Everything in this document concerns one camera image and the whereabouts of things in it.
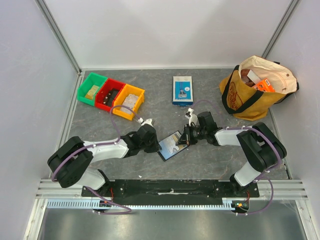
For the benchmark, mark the plastic bags in yellow bin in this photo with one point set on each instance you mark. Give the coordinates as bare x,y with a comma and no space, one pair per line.
129,102

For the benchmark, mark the yellow canvas tote bag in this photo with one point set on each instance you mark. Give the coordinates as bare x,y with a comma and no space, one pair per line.
241,100

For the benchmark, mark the red plastic bin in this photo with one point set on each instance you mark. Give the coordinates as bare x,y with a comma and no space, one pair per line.
107,86

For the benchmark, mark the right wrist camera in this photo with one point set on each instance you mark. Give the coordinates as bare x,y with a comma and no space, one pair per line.
192,118

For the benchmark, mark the orange box in bag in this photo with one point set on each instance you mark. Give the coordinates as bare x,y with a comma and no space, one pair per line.
264,86

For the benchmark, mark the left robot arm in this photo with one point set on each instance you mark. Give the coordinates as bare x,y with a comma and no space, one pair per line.
70,164

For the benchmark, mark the tan blocks in green bin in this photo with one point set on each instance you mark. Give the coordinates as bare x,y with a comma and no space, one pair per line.
91,93

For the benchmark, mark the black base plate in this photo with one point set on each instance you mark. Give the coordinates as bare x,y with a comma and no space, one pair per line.
174,192

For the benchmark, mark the black parts in red bin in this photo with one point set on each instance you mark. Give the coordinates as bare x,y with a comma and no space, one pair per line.
110,97

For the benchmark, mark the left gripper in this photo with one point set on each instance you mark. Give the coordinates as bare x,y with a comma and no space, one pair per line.
156,146

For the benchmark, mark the green plastic bin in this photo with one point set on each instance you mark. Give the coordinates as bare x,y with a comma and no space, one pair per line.
88,90

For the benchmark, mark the black card holder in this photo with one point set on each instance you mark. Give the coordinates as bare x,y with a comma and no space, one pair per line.
170,150

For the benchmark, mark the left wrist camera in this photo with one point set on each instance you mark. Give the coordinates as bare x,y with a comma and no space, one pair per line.
143,122

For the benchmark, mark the blue white box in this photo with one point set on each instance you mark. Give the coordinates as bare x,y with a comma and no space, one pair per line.
182,91

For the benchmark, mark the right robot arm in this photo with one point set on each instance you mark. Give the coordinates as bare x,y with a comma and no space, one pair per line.
262,149

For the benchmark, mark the yellow plastic bin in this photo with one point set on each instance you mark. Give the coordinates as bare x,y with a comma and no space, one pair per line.
128,89

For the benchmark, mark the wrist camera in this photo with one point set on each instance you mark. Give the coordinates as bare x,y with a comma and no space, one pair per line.
192,118
143,122

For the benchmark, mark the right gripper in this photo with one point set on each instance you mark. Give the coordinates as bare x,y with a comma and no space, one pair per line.
186,135

